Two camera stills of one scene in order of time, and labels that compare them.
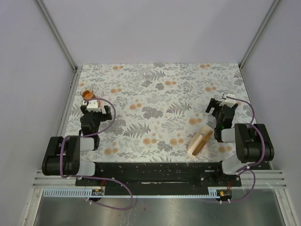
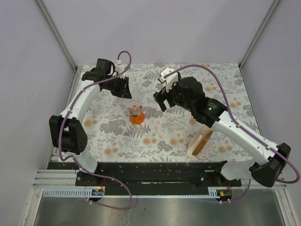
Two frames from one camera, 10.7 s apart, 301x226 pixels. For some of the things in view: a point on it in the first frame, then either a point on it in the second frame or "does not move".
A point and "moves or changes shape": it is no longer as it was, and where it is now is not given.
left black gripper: x=83 y=108 to x=123 y=92
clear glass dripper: x=145 y=73 to x=134 y=104
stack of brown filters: x=201 y=143 does not move
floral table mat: x=158 y=107 does not move
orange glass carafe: x=87 y=93 moves or changes shape
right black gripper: x=213 y=103 to x=160 y=98
